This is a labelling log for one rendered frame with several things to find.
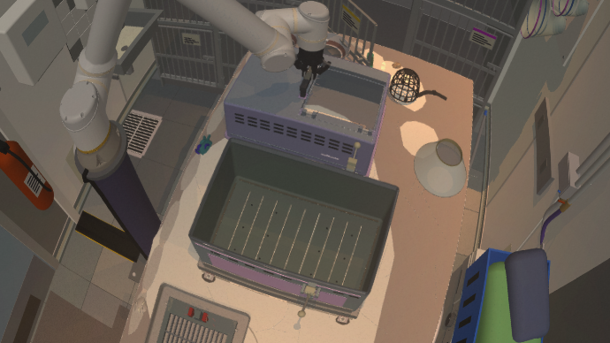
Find purple vented pet carrier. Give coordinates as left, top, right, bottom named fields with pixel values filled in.
left=223, top=51, right=393, bottom=178

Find grey barred kennel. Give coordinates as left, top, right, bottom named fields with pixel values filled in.
left=405, top=0, right=530, bottom=103
left=142, top=0, right=261, bottom=91

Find grey wall dispenser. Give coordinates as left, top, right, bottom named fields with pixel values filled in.
left=0, top=0, right=62, bottom=88

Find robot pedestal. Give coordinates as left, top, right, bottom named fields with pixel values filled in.
left=74, top=155, right=162, bottom=263

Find grey wall pipes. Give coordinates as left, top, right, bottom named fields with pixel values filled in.
left=539, top=135, right=610, bottom=245

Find grey wall junction box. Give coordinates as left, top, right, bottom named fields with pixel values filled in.
left=556, top=151, right=581, bottom=195

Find black wire muzzle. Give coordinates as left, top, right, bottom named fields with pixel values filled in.
left=389, top=67, right=448, bottom=105

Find green blanket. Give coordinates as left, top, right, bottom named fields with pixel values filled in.
left=476, top=260, right=544, bottom=343

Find dark wall slot panel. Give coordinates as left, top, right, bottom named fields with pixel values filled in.
left=532, top=96, right=554, bottom=197

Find beige cone collar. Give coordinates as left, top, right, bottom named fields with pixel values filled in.
left=413, top=138, right=469, bottom=199

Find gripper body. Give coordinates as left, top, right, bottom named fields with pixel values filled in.
left=293, top=47, right=332, bottom=79

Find orange fire extinguisher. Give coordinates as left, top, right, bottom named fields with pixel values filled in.
left=0, top=139, right=56, bottom=211

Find grey wall sink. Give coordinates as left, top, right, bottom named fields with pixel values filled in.
left=113, top=7, right=164, bottom=76

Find grey cabinet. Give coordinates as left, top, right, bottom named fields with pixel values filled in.
left=0, top=223, right=59, bottom=343

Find grey ribbed tray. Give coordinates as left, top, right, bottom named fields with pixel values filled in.
left=187, top=137, right=400, bottom=326

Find grey control box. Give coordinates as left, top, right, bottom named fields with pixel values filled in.
left=144, top=283, right=252, bottom=343

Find white floor drain grate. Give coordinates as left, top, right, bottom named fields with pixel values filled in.
left=120, top=109, right=164, bottom=160

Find yellow-striped card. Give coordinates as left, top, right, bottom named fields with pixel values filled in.
left=340, top=4, right=362, bottom=31

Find teal pet toy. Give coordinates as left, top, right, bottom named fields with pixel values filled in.
left=194, top=134, right=214, bottom=156

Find grey cushion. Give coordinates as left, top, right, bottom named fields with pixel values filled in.
left=504, top=248, right=551, bottom=343

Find red-brown bowl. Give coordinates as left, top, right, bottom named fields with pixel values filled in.
left=324, top=37, right=353, bottom=61

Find blue crate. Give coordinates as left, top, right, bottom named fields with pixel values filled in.
left=451, top=247, right=552, bottom=343

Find purple-edged kennel card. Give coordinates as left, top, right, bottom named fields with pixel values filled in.
left=469, top=27, right=498, bottom=51

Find beige latch bar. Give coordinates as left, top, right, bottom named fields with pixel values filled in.
left=299, top=107, right=375, bottom=135

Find beige ball-tipped clip lever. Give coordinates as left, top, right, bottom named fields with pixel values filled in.
left=345, top=141, right=362, bottom=173

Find beige ball-tipped tray latch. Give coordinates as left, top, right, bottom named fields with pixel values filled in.
left=296, top=281, right=320, bottom=319

